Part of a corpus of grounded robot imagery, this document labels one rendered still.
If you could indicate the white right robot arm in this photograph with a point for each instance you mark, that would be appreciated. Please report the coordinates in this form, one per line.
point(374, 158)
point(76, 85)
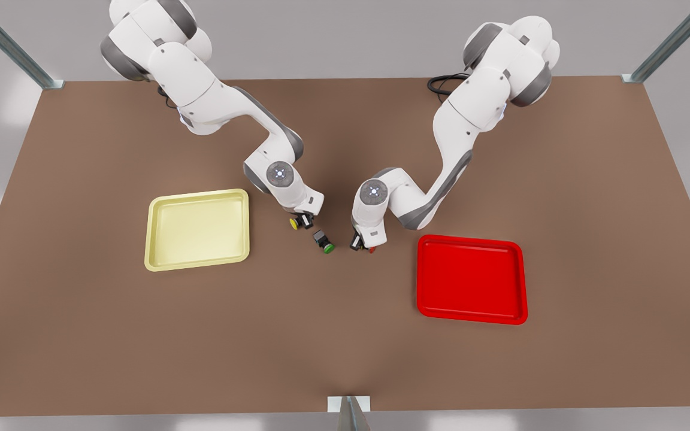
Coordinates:
point(189, 84)

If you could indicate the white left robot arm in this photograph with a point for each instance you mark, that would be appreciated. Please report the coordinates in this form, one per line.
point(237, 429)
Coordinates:
point(477, 102)

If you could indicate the pale yellow tray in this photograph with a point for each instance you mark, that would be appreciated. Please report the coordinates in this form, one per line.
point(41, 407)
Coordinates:
point(197, 230)

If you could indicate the red tray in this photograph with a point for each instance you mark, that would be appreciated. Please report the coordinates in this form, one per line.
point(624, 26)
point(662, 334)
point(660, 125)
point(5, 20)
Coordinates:
point(472, 279)

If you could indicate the green button switch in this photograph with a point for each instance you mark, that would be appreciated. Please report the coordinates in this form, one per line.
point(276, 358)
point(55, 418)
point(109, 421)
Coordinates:
point(323, 240)

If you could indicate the silver frame post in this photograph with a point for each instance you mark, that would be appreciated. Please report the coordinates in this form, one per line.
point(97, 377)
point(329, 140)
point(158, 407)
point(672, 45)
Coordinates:
point(350, 410)
point(6, 43)
point(674, 41)

